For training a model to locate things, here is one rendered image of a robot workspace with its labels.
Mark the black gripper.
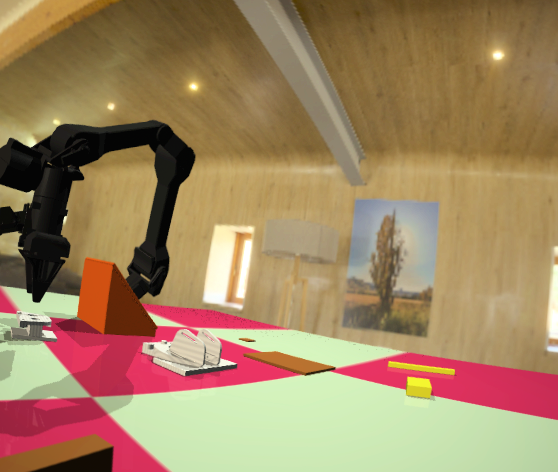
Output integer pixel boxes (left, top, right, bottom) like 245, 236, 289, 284
18, 196, 71, 303

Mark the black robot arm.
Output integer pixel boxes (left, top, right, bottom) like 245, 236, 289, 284
0, 120, 196, 300

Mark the yellow long flat bar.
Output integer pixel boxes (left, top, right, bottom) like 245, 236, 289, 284
388, 361, 455, 375

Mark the yellow block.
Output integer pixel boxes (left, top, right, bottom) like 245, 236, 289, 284
406, 377, 432, 398

